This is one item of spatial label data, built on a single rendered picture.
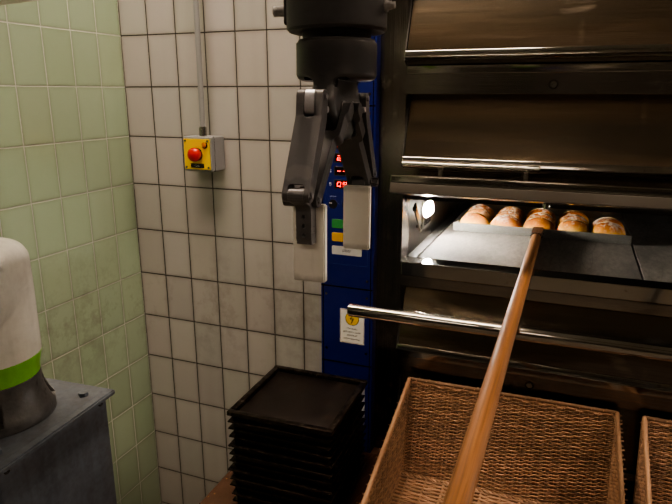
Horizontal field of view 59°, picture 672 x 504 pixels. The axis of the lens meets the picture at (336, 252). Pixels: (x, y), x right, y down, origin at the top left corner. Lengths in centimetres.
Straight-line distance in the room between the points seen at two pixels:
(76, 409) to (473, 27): 120
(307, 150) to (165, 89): 146
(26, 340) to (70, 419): 13
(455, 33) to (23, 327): 116
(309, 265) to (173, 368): 167
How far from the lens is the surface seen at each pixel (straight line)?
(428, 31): 160
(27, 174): 177
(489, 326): 128
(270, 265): 183
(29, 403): 93
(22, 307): 88
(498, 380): 98
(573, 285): 162
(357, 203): 65
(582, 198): 143
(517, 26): 157
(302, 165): 50
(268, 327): 191
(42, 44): 183
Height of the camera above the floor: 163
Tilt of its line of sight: 15 degrees down
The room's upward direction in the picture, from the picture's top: straight up
